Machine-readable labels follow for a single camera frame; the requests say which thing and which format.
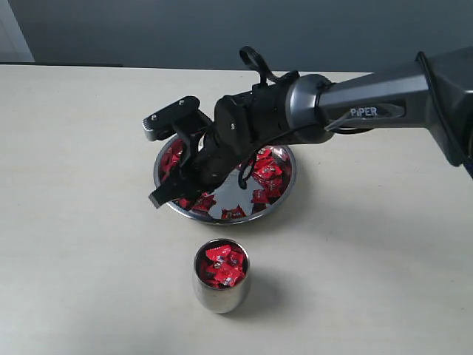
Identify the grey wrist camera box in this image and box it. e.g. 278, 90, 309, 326
142, 96, 212, 141

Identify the red candy left edge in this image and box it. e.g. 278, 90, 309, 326
159, 148, 183, 180

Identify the red candy front middle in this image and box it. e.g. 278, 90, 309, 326
192, 195, 217, 213

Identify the red candy front right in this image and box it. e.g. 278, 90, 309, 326
251, 189, 270, 204

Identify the red candy right side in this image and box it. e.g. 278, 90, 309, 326
253, 162, 283, 189

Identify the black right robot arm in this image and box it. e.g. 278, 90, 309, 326
143, 46, 472, 207

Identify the red candy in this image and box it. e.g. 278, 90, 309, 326
192, 195, 217, 213
221, 205, 246, 220
253, 162, 283, 189
251, 189, 270, 204

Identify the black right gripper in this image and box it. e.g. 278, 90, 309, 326
149, 84, 290, 209

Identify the round stainless steel plate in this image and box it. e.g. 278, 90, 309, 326
167, 146, 296, 225

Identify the stainless steel cup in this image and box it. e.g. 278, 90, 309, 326
193, 238, 251, 314

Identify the red candy front centre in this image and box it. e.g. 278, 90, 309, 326
221, 205, 246, 220

